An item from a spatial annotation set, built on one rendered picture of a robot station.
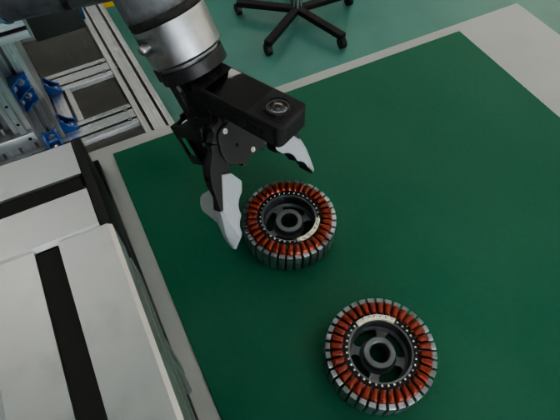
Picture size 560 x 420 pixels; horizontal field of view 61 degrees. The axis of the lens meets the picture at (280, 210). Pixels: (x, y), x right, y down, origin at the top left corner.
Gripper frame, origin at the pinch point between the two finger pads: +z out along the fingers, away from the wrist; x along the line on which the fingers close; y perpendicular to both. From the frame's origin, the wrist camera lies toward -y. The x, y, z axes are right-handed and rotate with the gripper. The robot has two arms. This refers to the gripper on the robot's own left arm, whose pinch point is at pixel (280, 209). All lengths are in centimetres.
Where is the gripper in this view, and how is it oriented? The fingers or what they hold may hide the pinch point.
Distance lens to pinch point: 56.5
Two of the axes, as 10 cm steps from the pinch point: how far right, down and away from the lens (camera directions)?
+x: -6.4, 6.4, -4.3
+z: 3.9, 7.4, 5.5
